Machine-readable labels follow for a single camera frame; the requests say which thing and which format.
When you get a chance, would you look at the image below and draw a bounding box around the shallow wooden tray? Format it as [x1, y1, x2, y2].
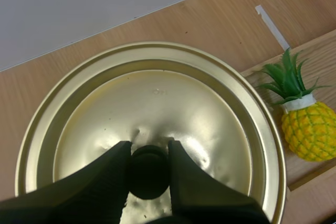
[240, 29, 336, 192]

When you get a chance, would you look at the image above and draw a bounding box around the gold lid with black knob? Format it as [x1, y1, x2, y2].
[15, 41, 287, 224]

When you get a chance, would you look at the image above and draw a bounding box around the yellow toy pineapple green crown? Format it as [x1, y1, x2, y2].
[256, 48, 336, 162]

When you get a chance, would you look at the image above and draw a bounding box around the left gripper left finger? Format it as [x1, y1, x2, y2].
[0, 141, 132, 224]

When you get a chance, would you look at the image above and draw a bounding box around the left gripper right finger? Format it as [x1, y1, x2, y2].
[167, 139, 272, 224]

